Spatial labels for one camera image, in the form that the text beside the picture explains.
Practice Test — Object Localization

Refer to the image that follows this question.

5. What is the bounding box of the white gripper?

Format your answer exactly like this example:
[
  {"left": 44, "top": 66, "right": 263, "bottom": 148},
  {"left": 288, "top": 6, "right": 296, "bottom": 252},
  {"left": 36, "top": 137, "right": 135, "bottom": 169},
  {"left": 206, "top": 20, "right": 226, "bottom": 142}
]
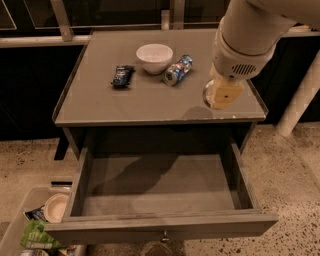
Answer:
[{"left": 209, "top": 29, "right": 275, "bottom": 110}]

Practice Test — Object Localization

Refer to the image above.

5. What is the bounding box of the green soda can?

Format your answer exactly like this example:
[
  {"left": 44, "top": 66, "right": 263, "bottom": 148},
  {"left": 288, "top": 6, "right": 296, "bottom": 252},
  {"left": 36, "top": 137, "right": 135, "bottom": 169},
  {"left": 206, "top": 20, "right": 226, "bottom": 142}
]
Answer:
[{"left": 203, "top": 80, "right": 216, "bottom": 109}]

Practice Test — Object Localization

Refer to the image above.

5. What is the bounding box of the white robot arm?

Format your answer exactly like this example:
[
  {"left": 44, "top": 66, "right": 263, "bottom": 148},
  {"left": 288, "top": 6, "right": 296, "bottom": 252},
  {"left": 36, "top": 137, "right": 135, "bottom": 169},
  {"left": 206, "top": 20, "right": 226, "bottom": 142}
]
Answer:
[{"left": 205, "top": 0, "right": 320, "bottom": 110}]

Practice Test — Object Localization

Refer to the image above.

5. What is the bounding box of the blue soda can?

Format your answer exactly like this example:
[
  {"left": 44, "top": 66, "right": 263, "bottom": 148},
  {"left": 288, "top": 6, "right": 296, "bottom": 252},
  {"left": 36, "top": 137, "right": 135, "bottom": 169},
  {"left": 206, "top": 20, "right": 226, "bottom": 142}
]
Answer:
[{"left": 163, "top": 55, "right": 193, "bottom": 86}]

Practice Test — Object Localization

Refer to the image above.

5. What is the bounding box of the grey cabinet with top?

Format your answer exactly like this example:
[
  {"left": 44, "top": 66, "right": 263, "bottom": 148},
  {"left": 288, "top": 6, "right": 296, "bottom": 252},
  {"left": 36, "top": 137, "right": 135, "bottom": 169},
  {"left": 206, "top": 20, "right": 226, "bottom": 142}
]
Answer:
[{"left": 53, "top": 29, "right": 267, "bottom": 154}]

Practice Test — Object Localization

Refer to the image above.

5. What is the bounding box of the open grey top drawer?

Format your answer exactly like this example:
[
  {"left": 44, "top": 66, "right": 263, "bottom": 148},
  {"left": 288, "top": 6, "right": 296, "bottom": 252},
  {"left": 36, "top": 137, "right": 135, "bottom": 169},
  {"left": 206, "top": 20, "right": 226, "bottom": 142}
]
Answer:
[{"left": 46, "top": 143, "right": 278, "bottom": 244}]

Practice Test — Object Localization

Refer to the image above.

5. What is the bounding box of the metal drawer knob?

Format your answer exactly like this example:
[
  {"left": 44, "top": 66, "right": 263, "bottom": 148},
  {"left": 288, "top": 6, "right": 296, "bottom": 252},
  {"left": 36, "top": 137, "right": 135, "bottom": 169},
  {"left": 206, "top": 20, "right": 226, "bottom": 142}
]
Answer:
[{"left": 160, "top": 231, "right": 170, "bottom": 243}]

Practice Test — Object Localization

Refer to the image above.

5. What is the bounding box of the white ceramic bowl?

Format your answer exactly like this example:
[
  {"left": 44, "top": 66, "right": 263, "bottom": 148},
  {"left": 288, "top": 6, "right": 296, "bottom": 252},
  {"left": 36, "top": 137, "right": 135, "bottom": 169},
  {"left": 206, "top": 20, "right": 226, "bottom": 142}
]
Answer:
[{"left": 136, "top": 44, "right": 173, "bottom": 75}]

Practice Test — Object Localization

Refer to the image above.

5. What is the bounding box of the dark blue snack bag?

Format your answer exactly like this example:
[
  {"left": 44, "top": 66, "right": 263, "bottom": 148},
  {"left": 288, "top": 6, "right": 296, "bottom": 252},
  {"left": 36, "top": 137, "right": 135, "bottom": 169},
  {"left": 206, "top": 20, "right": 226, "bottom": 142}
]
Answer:
[{"left": 111, "top": 65, "right": 135, "bottom": 89}]

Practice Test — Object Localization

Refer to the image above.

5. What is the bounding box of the white bowl in bin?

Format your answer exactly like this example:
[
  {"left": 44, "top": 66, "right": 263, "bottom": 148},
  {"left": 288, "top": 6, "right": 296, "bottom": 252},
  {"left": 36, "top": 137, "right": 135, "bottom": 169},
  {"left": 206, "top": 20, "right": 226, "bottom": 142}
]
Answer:
[{"left": 44, "top": 193, "right": 69, "bottom": 223}]

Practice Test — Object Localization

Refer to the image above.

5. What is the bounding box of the dark snack bag in bin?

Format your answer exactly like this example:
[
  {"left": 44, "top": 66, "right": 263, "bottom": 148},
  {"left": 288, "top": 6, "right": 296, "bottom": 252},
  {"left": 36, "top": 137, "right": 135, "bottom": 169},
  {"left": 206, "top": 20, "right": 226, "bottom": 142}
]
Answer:
[{"left": 24, "top": 206, "right": 46, "bottom": 221}]

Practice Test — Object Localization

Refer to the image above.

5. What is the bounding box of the green chip bag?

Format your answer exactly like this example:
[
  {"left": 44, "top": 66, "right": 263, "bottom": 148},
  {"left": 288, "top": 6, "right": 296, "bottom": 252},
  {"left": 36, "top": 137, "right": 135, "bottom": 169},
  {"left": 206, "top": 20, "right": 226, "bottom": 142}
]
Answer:
[{"left": 20, "top": 220, "right": 63, "bottom": 249}]

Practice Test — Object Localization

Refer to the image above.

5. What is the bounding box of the clear plastic storage bin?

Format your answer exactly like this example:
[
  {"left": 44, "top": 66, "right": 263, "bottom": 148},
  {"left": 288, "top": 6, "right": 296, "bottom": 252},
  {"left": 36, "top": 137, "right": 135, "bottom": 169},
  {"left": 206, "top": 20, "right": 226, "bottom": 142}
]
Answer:
[{"left": 0, "top": 185, "right": 87, "bottom": 256}]

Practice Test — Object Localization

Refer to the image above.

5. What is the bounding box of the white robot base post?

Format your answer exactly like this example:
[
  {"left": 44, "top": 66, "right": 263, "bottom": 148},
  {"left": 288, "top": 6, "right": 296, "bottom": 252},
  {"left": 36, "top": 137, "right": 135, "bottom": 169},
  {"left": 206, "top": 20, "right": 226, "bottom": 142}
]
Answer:
[{"left": 276, "top": 50, "right": 320, "bottom": 137}]

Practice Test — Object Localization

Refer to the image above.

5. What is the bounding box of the metal railing frame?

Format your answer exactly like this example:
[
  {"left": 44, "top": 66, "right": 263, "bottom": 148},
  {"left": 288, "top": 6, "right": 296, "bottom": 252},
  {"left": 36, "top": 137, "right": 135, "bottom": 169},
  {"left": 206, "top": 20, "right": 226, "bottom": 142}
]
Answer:
[{"left": 0, "top": 0, "right": 320, "bottom": 48}]

